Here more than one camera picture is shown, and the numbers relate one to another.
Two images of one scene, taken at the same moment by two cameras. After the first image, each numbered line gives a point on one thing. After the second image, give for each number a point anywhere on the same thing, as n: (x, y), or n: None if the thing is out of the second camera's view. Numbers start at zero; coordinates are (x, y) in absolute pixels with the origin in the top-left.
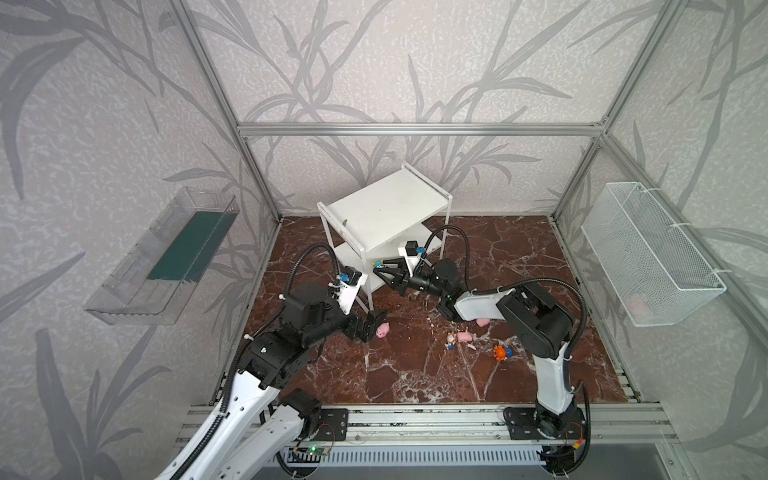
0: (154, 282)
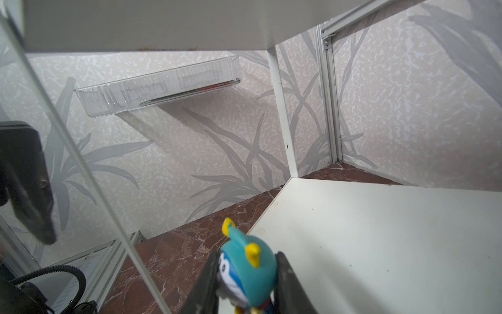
0: (112, 97)
